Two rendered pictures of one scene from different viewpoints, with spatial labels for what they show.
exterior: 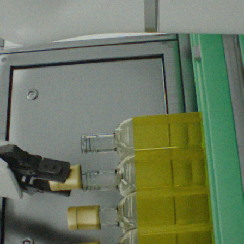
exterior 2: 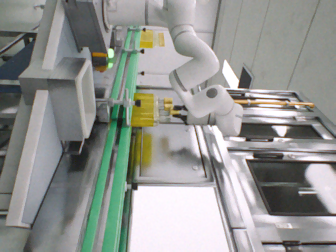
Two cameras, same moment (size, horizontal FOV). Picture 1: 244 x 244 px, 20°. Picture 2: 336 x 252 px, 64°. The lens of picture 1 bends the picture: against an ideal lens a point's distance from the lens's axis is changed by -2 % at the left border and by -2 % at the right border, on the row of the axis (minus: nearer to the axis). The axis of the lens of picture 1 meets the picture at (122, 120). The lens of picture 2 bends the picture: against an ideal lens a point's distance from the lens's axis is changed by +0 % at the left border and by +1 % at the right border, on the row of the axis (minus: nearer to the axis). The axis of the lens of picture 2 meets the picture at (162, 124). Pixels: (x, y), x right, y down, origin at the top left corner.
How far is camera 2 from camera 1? 1.53 m
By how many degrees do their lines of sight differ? 87
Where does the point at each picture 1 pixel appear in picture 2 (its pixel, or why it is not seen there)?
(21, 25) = not seen: hidden behind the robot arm
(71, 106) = (178, 163)
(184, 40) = (128, 194)
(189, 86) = (129, 176)
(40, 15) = not seen: hidden behind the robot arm
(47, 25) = not seen: hidden behind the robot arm
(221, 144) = (130, 82)
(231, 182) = (129, 78)
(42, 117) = (189, 160)
